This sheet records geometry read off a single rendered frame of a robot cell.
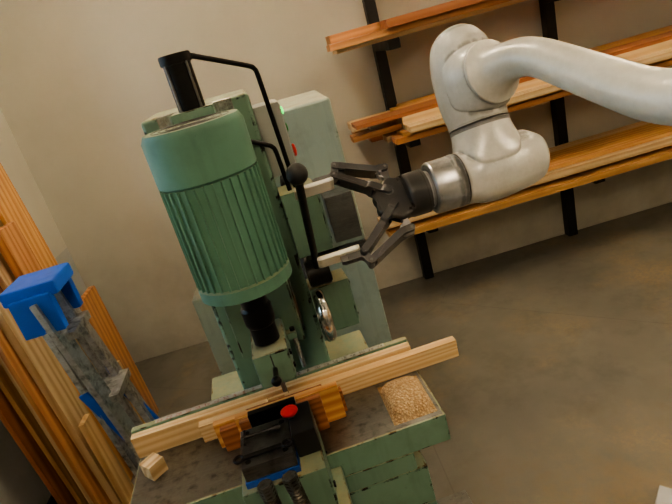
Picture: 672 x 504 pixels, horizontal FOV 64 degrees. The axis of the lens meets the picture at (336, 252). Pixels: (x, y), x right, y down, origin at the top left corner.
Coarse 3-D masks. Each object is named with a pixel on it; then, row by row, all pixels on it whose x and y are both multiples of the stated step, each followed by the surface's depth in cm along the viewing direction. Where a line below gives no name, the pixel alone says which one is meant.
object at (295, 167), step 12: (288, 168) 83; (300, 168) 82; (288, 180) 83; (300, 180) 83; (300, 192) 87; (300, 204) 91; (312, 240) 103; (312, 252) 108; (312, 264) 116; (312, 276) 115; (324, 276) 115
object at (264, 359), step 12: (276, 324) 111; (252, 348) 105; (264, 348) 103; (276, 348) 102; (288, 348) 104; (252, 360) 101; (264, 360) 101; (276, 360) 102; (288, 360) 102; (264, 372) 102; (288, 372) 103; (264, 384) 103
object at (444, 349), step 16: (416, 352) 112; (432, 352) 112; (448, 352) 113; (368, 368) 111; (384, 368) 111; (400, 368) 112; (416, 368) 113; (352, 384) 111; (368, 384) 112; (224, 416) 109; (208, 432) 108
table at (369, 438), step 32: (384, 384) 111; (352, 416) 105; (384, 416) 102; (192, 448) 108; (224, 448) 106; (352, 448) 97; (384, 448) 99; (416, 448) 100; (160, 480) 102; (192, 480) 100; (224, 480) 98
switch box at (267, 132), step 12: (252, 108) 118; (264, 108) 118; (276, 108) 118; (264, 120) 118; (276, 120) 119; (264, 132) 119; (276, 144) 120; (288, 144) 121; (288, 156) 122; (276, 168) 122
